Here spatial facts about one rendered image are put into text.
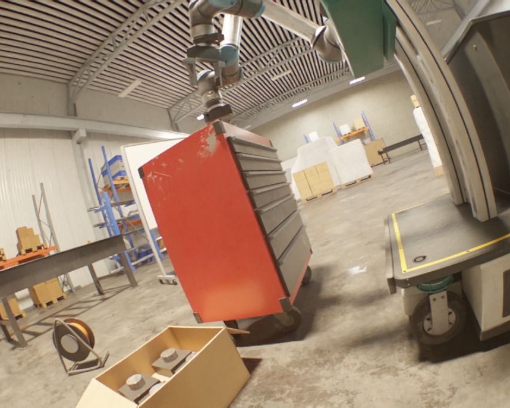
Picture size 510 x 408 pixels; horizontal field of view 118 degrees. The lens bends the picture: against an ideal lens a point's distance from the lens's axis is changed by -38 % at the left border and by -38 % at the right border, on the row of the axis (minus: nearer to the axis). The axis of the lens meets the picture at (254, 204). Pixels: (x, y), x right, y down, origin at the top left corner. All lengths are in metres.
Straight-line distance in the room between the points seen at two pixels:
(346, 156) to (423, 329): 7.66
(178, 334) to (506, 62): 1.42
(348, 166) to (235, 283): 7.49
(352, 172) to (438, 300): 7.67
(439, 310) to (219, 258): 0.80
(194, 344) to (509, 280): 1.06
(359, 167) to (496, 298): 7.77
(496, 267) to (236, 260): 0.86
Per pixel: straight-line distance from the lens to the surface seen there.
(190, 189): 1.01
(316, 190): 8.11
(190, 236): 1.05
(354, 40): 0.90
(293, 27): 1.41
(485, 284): 0.69
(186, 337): 1.07
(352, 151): 8.28
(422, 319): 0.79
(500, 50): 0.78
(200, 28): 0.98
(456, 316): 0.82
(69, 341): 1.72
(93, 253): 3.92
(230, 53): 1.08
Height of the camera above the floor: 0.60
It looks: level
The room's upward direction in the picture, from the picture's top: 21 degrees counter-clockwise
